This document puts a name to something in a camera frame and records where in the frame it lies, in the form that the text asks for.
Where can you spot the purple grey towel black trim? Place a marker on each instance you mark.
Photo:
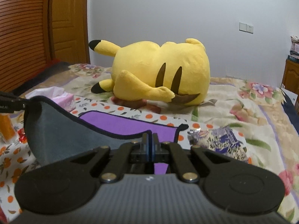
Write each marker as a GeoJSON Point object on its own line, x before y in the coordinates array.
{"type": "Point", "coordinates": [58, 126]}

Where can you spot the wooden slatted headboard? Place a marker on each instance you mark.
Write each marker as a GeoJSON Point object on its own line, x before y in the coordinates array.
{"type": "Point", "coordinates": [21, 32]}

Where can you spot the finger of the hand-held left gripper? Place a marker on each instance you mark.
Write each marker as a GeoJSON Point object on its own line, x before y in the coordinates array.
{"type": "Point", "coordinates": [11, 103]}

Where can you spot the wooden cabinet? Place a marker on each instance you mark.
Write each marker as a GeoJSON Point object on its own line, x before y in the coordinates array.
{"type": "Point", "coordinates": [290, 74]}

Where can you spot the stack of books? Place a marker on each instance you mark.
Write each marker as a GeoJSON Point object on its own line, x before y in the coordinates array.
{"type": "Point", "coordinates": [294, 49]}

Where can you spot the red wrapper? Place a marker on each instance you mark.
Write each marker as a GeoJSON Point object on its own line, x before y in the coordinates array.
{"type": "Point", "coordinates": [22, 135]}

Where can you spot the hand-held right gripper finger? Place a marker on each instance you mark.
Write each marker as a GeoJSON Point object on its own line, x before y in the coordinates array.
{"type": "Point", "coordinates": [153, 148]}
{"type": "Point", "coordinates": [147, 148]}

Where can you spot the white orange-dotted cloth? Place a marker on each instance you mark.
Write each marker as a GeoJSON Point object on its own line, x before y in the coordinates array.
{"type": "Point", "coordinates": [14, 158]}

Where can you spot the orange bottle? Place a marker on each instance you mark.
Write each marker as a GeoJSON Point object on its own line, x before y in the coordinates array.
{"type": "Point", "coordinates": [7, 128]}

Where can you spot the dark mattress edge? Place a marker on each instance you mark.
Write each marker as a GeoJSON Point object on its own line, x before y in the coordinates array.
{"type": "Point", "coordinates": [44, 77]}

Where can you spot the yellow plush toy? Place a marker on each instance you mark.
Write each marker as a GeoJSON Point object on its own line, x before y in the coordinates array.
{"type": "Point", "coordinates": [144, 74]}

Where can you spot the purple printed snack packet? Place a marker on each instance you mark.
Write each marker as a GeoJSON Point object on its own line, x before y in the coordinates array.
{"type": "Point", "coordinates": [222, 142]}

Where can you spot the white wall switch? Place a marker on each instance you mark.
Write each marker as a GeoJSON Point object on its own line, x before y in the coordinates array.
{"type": "Point", "coordinates": [246, 27]}

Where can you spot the pink tissue pack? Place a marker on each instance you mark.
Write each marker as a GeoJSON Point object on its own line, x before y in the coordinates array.
{"type": "Point", "coordinates": [64, 100]}

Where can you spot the wooden door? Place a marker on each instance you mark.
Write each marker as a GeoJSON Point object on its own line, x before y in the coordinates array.
{"type": "Point", "coordinates": [67, 21]}

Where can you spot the floral bed blanket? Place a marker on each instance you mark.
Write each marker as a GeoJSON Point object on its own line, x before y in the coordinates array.
{"type": "Point", "coordinates": [233, 105]}

